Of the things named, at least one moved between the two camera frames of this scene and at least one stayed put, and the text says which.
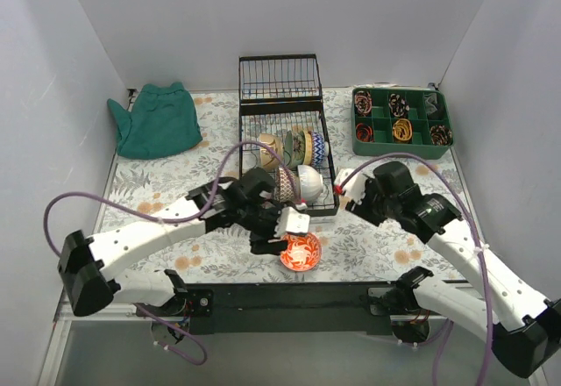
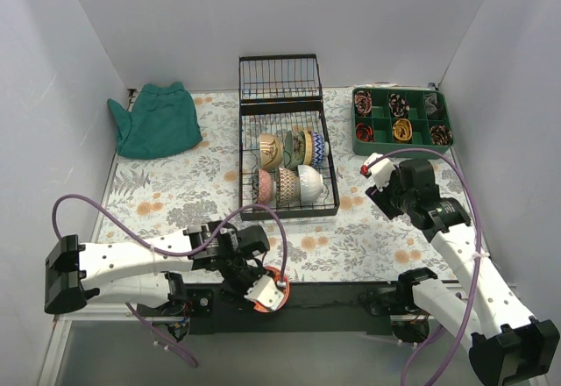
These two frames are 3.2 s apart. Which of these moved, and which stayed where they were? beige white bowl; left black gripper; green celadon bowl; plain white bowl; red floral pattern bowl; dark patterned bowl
Moved: red floral pattern bowl; left black gripper
Stayed: dark patterned bowl; green celadon bowl; plain white bowl; beige white bowl
